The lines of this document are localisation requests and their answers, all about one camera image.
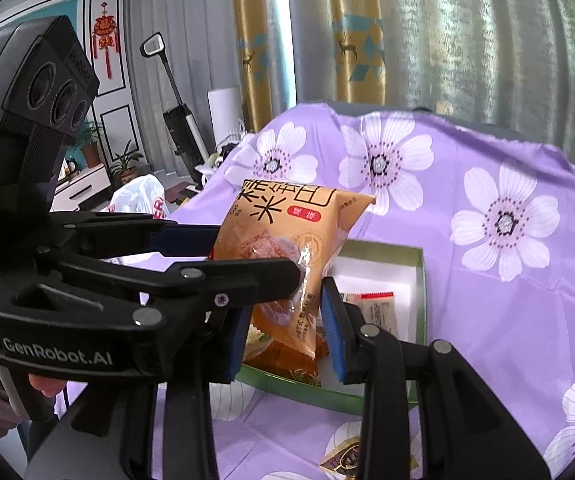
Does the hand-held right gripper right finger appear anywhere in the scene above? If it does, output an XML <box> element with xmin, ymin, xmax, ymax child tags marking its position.
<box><xmin>320</xmin><ymin>277</ymin><xmax>551</xmax><ymax>480</ymax></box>

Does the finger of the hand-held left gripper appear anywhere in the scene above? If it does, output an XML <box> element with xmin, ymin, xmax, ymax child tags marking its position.
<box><xmin>12</xmin><ymin>247</ymin><xmax>303</xmax><ymax>331</ymax></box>
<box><xmin>50</xmin><ymin>210</ymin><xmax>223</xmax><ymax>267</ymax></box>

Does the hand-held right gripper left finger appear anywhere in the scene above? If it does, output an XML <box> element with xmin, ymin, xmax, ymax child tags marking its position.
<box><xmin>122</xmin><ymin>305</ymin><xmax>254</xmax><ymax>480</ymax></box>

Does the white red-ended snack packet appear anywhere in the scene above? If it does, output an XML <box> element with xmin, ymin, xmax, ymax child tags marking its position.
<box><xmin>345</xmin><ymin>290</ymin><xmax>401</xmax><ymax>341</ymax></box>

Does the green cardboard box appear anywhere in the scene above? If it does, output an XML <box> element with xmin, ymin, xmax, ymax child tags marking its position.
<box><xmin>235</xmin><ymin>239</ymin><xmax>427</xmax><ymax>416</ymax></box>

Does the orange red-label snack packet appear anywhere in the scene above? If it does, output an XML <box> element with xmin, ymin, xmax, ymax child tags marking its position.
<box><xmin>210</xmin><ymin>177</ymin><xmax>375</xmax><ymax>361</ymax></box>

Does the small gold brown snack packet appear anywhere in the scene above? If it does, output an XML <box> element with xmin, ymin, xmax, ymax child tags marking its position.
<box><xmin>319</xmin><ymin>437</ymin><xmax>363</xmax><ymax>476</ymax></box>

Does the person's left hand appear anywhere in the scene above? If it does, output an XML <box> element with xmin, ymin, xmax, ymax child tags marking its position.
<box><xmin>28</xmin><ymin>374</ymin><xmax>68</xmax><ymax>401</ymax></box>

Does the white red plastic bag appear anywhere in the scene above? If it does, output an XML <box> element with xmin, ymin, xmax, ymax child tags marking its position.
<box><xmin>109</xmin><ymin>175</ymin><xmax>170</xmax><ymax>221</ymax></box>

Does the potted plant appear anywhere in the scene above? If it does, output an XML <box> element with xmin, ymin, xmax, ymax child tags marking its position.
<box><xmin>110</xmin><ymin>140</ymin><xmax>144</xmax><ymax>184</ymax></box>
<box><xmin>75</xmin><ymin>120</ymin><xmax>104</xmax><ymax>168</ymax></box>

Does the white low cabinet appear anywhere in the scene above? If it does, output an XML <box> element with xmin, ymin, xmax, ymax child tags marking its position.
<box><xmin>50</xmin><ymin>165</ymin><xmax>113</xmax><ymax>211</ymax></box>

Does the upright vacuum cleaner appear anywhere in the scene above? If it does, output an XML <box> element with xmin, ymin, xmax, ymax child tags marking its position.
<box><xmin>140</xmin><ymin>32</ymin><xmax>208</xmax><ymax>183</ymax></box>

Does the white board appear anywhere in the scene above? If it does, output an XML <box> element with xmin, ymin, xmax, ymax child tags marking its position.
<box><xmin>208</xmin><ymin>87</ymin><xmax>246</xmax><ymax>153</ymax></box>

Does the purple floral cloth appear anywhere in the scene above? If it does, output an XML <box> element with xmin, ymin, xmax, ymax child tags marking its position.
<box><xmin>102</xmin><ymin>102</ymin><xmax>575</xmax><ymax>480</ymax></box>

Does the gold patterned curtain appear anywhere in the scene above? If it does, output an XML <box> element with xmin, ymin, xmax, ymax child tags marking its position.
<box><xmin>230</xmin><ymin>0</ymin><xmax>385</xmax><ymax>131</ymax></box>

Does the grey curtain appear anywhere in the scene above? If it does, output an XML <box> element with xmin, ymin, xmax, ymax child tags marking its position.
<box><xmin>122</xmin><ymin>0</ymin><xmax>575</xmax><ymax>181</ymax></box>

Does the red knot wall decoration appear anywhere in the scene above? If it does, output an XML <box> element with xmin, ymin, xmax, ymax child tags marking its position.
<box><xmin>92</xmin><ymin>2</ymin><xmax>121</xmax><ymax>80</ymax></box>

